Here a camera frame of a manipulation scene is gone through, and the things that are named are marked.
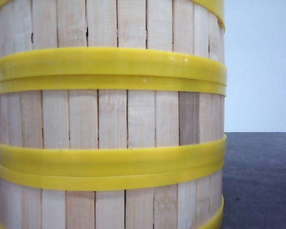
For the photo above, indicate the wooden steamer basket yellow rims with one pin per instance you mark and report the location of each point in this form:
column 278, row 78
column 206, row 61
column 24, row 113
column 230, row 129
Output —
column 95, row 149

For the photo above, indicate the yellow steamer lid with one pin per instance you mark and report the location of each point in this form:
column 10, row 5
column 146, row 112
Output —
column 217, row 7

